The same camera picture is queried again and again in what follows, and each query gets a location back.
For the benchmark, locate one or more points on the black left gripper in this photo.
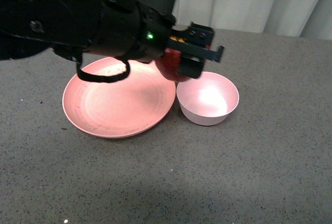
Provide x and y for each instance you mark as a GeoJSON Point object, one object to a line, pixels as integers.
{"type": "Point", "coordinates": [144, 35]}

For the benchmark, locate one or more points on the red apple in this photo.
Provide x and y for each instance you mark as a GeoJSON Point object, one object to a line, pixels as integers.
{"type": "Point", "coordinates": [168, 65]}

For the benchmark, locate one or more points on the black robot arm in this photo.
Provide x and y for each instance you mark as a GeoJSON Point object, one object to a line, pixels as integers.
{"type": "Point", "coordinates": [29, 27]}

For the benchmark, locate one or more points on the light pink bowl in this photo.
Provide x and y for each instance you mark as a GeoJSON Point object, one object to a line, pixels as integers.
{"type": "Point", "coordinates": [207, 100]}

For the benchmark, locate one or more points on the pink plate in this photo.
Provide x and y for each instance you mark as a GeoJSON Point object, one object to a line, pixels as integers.
{"type": "Point", "coordinates": [120, 109]}

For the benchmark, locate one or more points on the white curtain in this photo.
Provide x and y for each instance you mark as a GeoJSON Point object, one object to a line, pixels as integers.
{"type": "Point", "coordinates": [300, 18]}

